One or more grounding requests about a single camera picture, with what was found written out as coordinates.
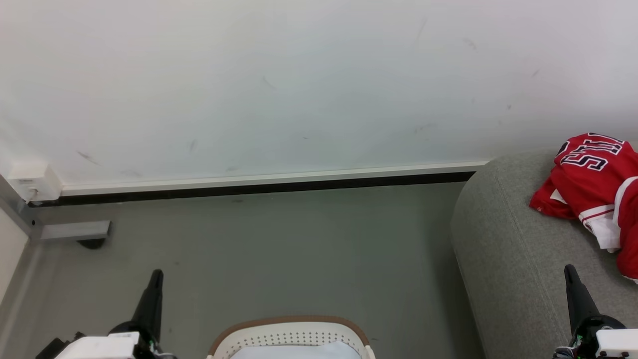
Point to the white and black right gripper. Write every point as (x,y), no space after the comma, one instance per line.
(605,341)

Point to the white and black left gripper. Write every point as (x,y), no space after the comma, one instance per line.
(107,345)

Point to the red and white jersey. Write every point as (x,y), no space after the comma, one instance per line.
(593,184)

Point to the white laundry basket brown rim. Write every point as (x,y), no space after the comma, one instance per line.
(291,331)

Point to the grey fabric sofa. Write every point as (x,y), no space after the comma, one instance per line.
(528,259)

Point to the black caster wheel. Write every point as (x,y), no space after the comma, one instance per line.
(91,244)

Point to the grey metal foot bar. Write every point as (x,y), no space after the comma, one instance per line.
(75,230)

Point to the white and black baseboard strip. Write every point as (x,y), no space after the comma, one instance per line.
(299,183)

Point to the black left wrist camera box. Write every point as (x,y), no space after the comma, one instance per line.
(55,349)

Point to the white panel with grey frame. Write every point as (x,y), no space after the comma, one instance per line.
(10,234)

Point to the white wall socket box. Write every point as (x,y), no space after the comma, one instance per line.
(32,182)

